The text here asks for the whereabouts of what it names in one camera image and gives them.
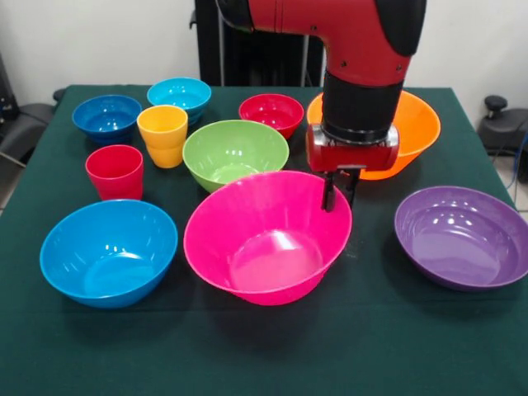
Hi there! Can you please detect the small dark blue bowl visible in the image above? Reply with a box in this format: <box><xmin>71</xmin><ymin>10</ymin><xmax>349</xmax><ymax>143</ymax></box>
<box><xmin>72</xmin><ymin>94</ymin><xmax>144</xmax><ymax>145</ymax></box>

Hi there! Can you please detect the green bowl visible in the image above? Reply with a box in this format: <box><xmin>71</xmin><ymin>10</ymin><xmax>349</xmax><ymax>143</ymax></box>
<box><xmin>181</xmin><ymin>119</ymin><xmax>290</xmax><ymax>195</ymax></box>

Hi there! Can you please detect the purple bowl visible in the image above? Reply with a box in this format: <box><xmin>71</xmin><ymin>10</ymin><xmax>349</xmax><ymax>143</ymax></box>
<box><xmin>394</xmin><ymin>185</ymin><xmax>528</xmax><ymax>293</ymax></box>

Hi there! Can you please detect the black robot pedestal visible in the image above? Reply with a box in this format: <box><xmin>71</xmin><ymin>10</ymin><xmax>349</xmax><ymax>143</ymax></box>
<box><xmin>189</xmin><ymin>0</ymin><xmax>328</xmax><ymax>87</ymax></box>

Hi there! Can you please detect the large orange bowl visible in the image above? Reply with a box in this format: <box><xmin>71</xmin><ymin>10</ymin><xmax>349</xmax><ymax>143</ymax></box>
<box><xmin>306</xmin><ymin>89</ymin><xmax>442</xmax><ymax>182</ymax></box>

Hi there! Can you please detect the black chair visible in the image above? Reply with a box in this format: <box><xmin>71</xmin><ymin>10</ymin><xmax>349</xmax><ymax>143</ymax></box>
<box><xmin>0</xmin><ymin>51</ymin><xmax>57</xmax><ymax>168</ymax></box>

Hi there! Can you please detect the black knobbed device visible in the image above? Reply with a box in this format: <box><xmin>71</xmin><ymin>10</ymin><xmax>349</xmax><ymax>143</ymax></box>
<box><xmin>477</xmin><ymin>95</ymin><xmax>528</xmax><ymax>185</ymax></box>

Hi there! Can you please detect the yellow cup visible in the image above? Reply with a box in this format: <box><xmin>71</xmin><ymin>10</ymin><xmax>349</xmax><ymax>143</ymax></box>
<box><xmin>136</xmin><ymin>104</ymin><xmax>190</xmax><ymax>169</ymax></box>

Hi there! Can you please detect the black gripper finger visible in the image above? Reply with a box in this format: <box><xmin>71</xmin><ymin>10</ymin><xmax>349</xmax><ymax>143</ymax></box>
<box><xmin>321</xmin><ymin>169</ymin><xmax>339</xmax><ymax>214</ymax></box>
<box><xmin>342</xmin><ymin>167</ymin><xmax>360</xmax><ymax>210</ymax></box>

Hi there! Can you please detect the large pink bowl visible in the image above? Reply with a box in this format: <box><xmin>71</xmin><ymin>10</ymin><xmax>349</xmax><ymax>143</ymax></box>
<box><xmin>182</xmin><ymin>170</ymin><xmax>354</xmax><ymax>307</ymax></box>

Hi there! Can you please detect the small light blue bowl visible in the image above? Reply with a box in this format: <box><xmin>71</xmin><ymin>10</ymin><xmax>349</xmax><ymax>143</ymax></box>
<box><xmin>146</xmin><ymin>77</ymin><xmax>213</xmax><ymax>127</ymax></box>

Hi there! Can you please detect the large light blue bowl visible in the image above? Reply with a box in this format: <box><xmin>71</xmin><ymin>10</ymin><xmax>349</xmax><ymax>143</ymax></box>
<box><xmin>39</xmin><ymin>199</ymin><xmax>179</xmax><ymax>309</ymax></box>

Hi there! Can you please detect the dark green tablecloth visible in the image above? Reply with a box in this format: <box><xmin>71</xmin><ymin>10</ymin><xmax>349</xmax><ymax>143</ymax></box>
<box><xmin>0</xmin><ymin>84</ymin><xmax>528</xmax><ymax>396</ymax></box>

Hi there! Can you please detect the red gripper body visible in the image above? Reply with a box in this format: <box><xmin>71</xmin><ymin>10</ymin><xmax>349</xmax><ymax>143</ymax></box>
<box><xmin>304</xmin><ymin>123</ymin><xmax>400</xmax><ymax>173</ymax></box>

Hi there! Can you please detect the red cup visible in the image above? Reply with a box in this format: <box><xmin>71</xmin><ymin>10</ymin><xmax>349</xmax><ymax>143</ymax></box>
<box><xmin>85</xmin><ymin>144</ymin><xmax>145</xmax><ymax>202</ymax></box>

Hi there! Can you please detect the small red bowl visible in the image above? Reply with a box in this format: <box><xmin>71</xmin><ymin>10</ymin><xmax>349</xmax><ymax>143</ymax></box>
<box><xmin>238</xmin><ymin>93</ymin><xmax>305</xmax><ymax>140</ymax></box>

